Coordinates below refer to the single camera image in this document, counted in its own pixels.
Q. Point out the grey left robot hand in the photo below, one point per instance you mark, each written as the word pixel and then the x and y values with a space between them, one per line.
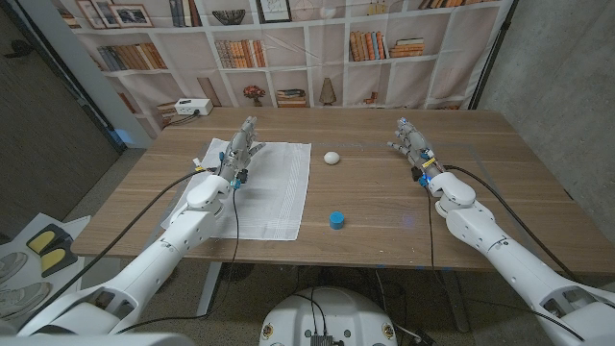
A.
pixel 235 156

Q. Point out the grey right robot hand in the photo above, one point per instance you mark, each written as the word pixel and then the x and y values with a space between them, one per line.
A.
pixel 418 146

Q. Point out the white cloth napkin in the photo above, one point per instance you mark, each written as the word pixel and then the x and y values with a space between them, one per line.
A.
pixel 278 192

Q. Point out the small white egg-shaped item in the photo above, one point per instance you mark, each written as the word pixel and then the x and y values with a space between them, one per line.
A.
pixel 331 157

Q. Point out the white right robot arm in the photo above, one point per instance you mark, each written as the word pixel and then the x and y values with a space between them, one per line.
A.
pixel 480 230

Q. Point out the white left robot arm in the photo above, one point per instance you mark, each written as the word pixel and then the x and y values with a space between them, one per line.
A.
pixel 192 226

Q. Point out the blue cylinder block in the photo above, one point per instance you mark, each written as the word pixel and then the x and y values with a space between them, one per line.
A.
pixel 337 220

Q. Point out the white power strip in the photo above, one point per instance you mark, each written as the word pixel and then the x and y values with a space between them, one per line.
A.
pixel 193 106

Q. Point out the black backdrop stand pole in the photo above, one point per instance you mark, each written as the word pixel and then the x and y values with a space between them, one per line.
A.
pixel 495 53

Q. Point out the printed bookshelf backdrop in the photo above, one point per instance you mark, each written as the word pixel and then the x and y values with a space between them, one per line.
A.
pixel 327 57

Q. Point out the white floor platform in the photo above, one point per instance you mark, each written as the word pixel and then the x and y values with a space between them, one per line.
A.
pixel 72 226

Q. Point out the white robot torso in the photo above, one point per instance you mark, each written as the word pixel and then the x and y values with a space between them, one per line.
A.
pixel 336 317

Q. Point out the yellow black foot pedal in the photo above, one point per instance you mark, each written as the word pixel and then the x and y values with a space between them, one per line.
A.
pixel 41 240
pixel 54 259

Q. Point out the grey sneaker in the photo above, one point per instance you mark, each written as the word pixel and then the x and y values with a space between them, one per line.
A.
pixel 9 265
pixel 21 299

